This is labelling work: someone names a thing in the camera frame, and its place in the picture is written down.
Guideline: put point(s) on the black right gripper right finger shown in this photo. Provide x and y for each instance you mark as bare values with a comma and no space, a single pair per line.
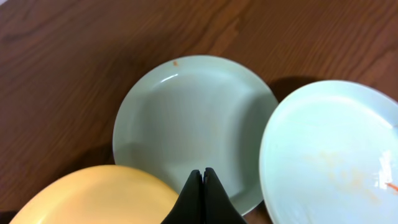
218,208

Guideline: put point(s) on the light green plate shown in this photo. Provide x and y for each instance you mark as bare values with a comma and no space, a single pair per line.
195,112
329,155

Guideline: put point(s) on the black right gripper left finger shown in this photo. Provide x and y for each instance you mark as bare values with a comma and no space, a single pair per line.
188,207

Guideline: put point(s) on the yellow plate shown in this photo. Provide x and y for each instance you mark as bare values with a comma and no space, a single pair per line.
101,194

